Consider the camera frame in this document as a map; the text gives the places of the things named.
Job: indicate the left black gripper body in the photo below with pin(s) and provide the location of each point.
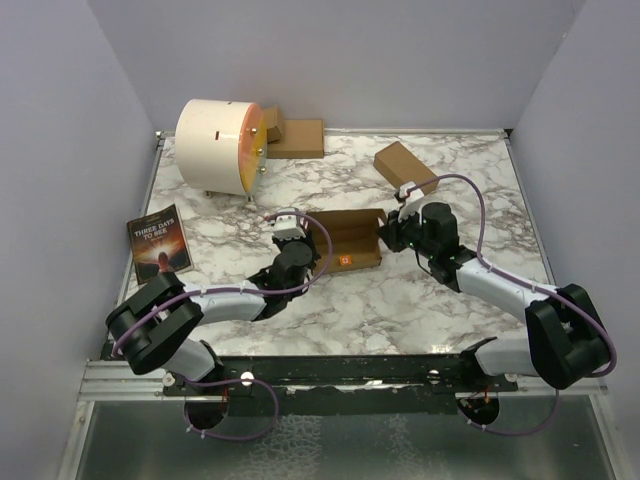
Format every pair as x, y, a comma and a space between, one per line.
280, 243

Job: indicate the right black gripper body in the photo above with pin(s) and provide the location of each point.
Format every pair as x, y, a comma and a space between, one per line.
406, 234

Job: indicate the small orange cube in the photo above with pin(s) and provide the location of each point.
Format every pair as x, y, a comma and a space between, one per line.
345, 260

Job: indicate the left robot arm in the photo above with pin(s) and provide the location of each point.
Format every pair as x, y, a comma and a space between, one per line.
151, 329

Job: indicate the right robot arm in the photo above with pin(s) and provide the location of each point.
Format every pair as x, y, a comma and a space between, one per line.
565, 339

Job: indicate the folded brown cardboard box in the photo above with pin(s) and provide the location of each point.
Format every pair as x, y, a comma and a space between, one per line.
398, 166

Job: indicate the large flat cardboard box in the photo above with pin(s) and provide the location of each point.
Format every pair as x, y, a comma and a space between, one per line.
302, 139

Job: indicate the small cardboard box at back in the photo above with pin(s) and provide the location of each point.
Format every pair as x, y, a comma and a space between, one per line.
274, 123

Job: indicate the round white drawer cabinet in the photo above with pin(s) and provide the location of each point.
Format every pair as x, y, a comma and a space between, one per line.
219, 145

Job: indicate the dark book three days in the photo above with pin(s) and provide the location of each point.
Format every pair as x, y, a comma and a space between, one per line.
159, 244

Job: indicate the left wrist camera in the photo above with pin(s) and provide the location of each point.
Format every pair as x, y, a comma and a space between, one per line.
287, 225

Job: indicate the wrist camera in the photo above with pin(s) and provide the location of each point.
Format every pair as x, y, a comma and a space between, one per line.
410, 197
287, 225

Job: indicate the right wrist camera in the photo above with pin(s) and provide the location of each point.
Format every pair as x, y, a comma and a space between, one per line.
410, 197

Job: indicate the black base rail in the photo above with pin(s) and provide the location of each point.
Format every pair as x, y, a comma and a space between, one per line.
344, 385

